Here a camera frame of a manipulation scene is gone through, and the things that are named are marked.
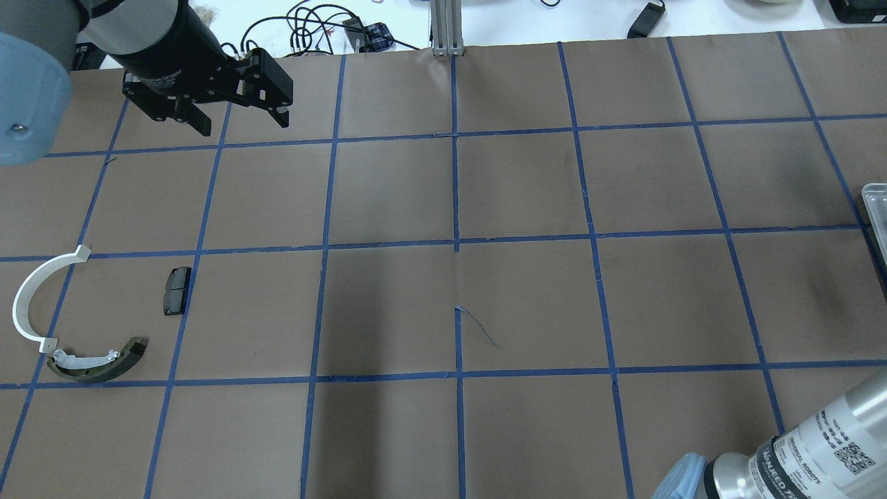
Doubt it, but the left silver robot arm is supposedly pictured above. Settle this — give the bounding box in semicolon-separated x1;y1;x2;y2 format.
1;1;294;166

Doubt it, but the silver metal tray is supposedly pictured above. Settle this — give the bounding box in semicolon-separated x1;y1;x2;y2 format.
861;183;886;269

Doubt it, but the black power adapter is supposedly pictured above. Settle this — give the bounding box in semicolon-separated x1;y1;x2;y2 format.
626;1;666;39

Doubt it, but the black brake pad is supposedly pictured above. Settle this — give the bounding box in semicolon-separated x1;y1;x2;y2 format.
162;266;191;316

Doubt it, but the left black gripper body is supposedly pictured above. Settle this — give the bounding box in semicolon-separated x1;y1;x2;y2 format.
121;1;240;122

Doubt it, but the dark green brake shoe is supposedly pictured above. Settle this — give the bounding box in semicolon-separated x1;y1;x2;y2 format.
46;337;148;383

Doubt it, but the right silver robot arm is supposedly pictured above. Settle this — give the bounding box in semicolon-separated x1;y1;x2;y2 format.
653;372;886;498

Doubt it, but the aluminium frame post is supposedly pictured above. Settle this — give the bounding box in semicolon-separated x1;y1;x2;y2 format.
428;0;465;57

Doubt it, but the white plastic arc piece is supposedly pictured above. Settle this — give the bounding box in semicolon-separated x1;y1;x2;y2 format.
12;245;92;353

